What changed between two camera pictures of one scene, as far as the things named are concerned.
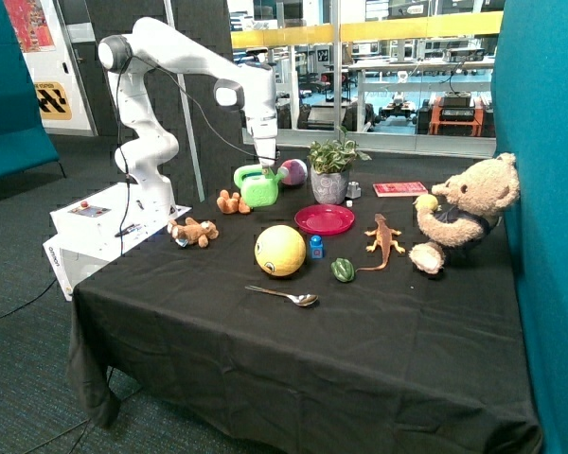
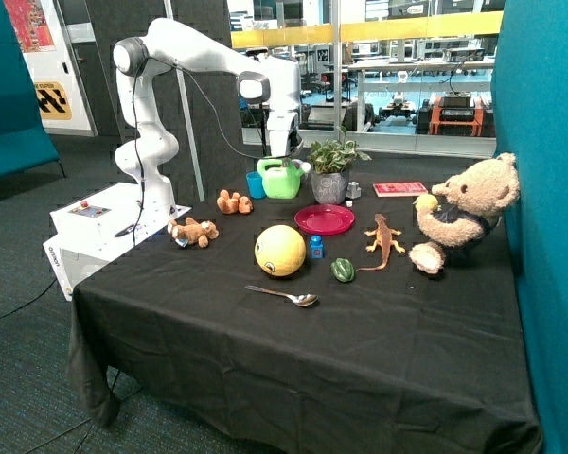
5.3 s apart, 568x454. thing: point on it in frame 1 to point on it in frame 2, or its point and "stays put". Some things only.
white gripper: x=264 y=132 to x=284 y=132
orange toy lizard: x=383 y=238 stays put
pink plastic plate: x=324 y=218 stays put
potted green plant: x=329 y=162 stays put
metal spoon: x=298 y=299 stays put
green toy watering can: x=259 y=184 to x=280 y=182
